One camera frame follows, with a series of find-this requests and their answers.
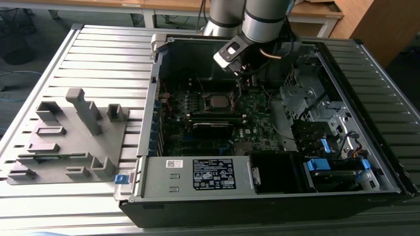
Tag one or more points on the blue drive latch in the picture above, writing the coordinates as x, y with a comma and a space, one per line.
317, 164

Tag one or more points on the black graphics card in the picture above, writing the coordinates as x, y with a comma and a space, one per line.
214, 132

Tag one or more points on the black PC case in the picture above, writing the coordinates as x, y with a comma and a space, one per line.
230, 214

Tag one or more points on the wooden cabinet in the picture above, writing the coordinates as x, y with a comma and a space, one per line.
378, 29

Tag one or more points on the CPU socket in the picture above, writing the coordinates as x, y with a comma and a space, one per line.
205, 110

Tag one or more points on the black RAM slot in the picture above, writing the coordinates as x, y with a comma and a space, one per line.
217, 114
218, 119

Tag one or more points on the green motherboard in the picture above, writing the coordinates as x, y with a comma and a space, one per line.
259, 123

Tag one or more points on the silver green CPU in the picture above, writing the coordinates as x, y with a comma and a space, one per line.
219, 100

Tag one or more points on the silver metal drive cage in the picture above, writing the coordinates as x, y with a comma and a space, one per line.
294, 94

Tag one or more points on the black hard disk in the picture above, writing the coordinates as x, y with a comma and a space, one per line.
331, 179

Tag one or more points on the green RAM stick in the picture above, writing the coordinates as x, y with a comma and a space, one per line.
50, 157

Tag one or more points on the blue drive carrier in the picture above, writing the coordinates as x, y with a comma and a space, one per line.
325, 145
365, 168

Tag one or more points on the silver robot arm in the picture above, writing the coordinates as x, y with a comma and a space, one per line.
263, 24

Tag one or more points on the grey parts rack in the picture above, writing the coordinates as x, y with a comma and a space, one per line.
79, 147

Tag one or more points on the blue case latch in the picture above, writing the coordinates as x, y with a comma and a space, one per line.
122, 179

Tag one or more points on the grey chipset heatsink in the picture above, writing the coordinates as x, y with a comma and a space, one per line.
245, 147

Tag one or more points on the grey power supply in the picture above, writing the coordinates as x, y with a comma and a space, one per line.
158, 182

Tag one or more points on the black office chair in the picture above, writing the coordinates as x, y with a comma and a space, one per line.
19, 52

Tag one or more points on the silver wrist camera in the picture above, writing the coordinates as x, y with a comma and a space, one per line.
230, 52

